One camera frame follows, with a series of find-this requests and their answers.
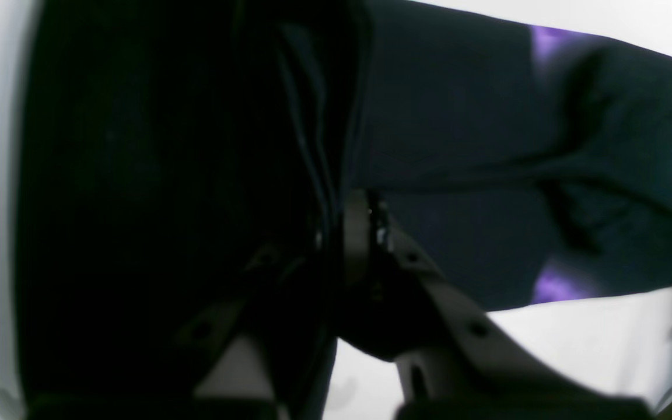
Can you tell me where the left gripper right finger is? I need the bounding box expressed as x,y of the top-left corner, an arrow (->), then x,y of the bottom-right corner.
342,190 -> 651,419

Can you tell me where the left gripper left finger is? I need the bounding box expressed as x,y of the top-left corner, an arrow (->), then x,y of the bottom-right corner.
173,241 -> 336,419

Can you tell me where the black T-shirt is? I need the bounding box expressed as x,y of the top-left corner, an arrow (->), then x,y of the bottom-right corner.
13,1 -> 672,419

